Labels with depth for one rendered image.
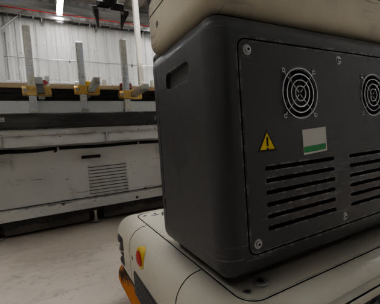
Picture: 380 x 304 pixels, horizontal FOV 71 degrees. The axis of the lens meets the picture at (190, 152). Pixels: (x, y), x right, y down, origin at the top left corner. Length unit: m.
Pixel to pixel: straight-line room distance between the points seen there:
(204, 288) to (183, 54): 0.37
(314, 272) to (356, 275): 0.06
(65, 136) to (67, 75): 7.48
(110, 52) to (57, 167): 7.79
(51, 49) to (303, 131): 8.94
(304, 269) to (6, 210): 1.70
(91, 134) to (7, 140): 0.41
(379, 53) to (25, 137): 1.52
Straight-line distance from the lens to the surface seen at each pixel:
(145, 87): 1.47
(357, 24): 0.64
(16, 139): 1.64
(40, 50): 9.21
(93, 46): 9.40
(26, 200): 1.89
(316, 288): 0.48
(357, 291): 0.51
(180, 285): 0.51
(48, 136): 1.64
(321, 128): 0.51
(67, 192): 1.88
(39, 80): 1.40
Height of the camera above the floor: 0.51
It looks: 3 degrees down
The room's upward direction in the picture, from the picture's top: 4 degrees counter-clockwise
